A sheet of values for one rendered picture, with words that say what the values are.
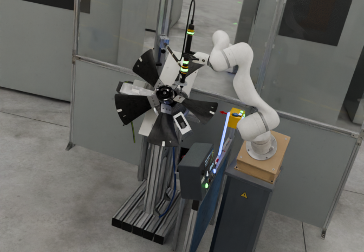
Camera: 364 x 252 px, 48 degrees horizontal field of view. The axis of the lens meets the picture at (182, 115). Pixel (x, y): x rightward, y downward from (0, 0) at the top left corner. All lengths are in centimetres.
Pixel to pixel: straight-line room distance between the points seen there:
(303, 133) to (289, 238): 91
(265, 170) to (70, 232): 162
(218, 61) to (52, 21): 312
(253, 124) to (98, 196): 192
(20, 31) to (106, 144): 183
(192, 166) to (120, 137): 211
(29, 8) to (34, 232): 265
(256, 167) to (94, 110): 197
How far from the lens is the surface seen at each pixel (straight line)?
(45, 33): 504
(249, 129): 218
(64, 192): 376
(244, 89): 214
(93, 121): 408
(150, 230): 332
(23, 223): 349
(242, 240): 282
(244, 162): 257
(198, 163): 197
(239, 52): 212
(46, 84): 525
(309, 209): 380
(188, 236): 260
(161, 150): 310
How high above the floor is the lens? 230
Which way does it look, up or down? 26 degrees down
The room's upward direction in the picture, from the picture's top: 10 degrees clockwise
